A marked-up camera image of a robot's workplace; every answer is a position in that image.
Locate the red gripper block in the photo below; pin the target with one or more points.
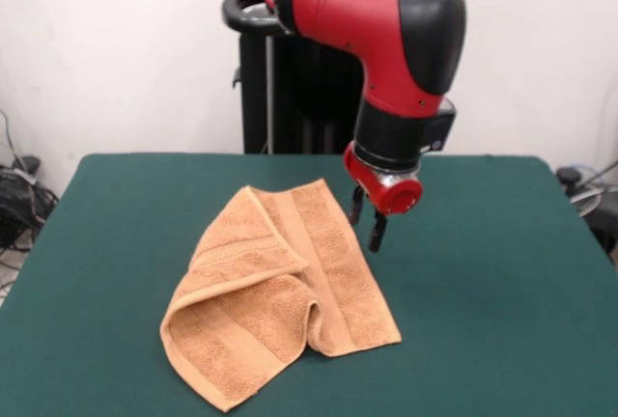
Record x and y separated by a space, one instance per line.
401 197

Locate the orange terry towel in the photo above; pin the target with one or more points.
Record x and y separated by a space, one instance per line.
270 301

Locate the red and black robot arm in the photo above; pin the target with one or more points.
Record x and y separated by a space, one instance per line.
367 26

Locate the dark green table cloth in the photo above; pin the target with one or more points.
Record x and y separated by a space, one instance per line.
483 315

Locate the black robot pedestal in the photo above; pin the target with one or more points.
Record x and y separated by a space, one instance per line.
289 98

